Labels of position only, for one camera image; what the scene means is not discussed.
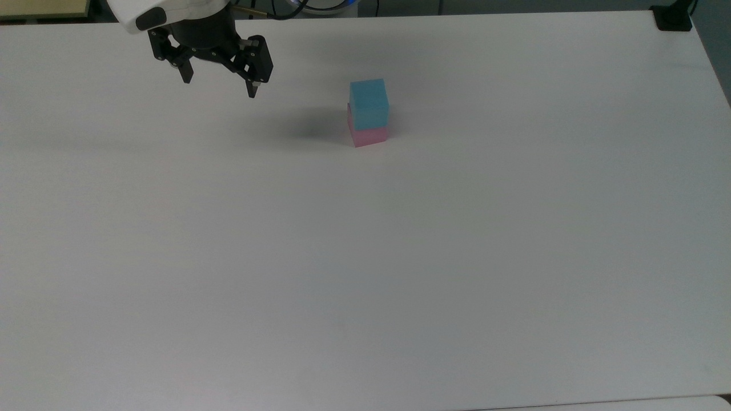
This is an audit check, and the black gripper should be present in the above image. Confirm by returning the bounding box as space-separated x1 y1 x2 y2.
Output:
147 11 274 99

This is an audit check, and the blue cube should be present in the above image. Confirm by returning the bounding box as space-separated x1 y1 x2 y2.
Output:
349 78 390 131

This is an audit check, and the pink cube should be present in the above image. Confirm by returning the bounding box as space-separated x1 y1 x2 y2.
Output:
347 103 390 148

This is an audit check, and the light wooden board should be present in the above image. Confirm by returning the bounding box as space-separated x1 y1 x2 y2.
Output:
0 0 92 22

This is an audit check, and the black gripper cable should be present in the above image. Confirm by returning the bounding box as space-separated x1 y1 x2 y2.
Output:
228 0 312 21

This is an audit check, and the black camera pole with base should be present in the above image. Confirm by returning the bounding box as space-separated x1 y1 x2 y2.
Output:
650 0 698 32

